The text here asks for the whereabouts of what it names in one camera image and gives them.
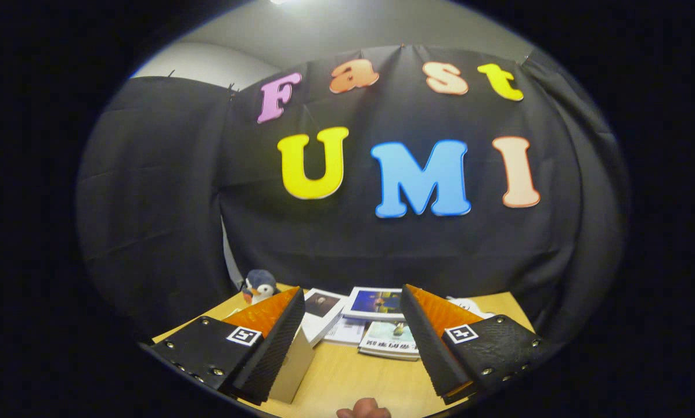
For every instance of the white paper booklet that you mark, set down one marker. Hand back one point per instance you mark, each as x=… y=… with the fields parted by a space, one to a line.
x=347 y=331

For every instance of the teal cover book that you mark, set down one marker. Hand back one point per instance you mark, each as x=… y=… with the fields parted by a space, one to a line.
x=391 y=342

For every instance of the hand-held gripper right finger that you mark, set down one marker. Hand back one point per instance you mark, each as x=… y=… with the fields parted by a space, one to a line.
x=428 y=348

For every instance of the beige fabric storage box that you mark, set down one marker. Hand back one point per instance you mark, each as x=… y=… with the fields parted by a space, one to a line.
x=292 y=371

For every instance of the blue night cover book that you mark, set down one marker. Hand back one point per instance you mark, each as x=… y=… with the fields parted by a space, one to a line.
x=376 y=302

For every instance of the grey penguin plush toy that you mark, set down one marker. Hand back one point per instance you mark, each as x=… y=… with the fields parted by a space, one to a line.
x=260 y=284

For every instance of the white duck plush toy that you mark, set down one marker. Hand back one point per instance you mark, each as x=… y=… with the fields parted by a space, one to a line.
x=469 y=305

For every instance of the bright ceiling light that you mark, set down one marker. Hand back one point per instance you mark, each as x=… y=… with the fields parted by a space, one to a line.
x=278 y=2

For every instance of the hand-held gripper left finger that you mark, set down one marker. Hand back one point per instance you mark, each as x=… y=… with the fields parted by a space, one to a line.
x=274 y=348

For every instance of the white portrait cover book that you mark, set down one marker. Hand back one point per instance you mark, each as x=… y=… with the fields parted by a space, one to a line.
x=324 y=313

